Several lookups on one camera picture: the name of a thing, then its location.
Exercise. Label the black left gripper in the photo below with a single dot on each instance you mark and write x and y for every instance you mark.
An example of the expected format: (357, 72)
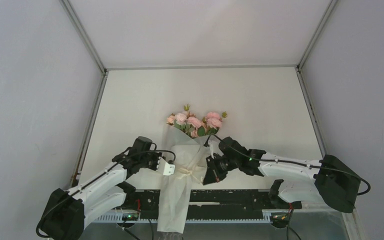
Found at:
(156, 155)

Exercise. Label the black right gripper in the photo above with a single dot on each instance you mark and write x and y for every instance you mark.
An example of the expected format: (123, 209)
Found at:
(213, 175)

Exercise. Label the cream ribbon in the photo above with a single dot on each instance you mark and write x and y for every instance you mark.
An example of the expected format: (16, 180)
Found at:
(196, 173)

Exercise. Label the pink fake flower bouquet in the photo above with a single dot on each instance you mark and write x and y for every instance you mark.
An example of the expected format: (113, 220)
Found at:
(193, 126)

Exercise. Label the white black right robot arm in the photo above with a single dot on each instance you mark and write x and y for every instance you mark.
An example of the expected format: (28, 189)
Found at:
(327, 180)

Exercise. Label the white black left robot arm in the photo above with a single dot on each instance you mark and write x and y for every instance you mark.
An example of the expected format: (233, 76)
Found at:
(68, 212)

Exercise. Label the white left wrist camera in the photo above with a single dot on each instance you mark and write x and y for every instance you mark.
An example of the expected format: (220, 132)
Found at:
(165, 168)

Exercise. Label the black mounting rail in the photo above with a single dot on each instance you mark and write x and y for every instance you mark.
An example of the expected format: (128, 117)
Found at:
(213, 205)

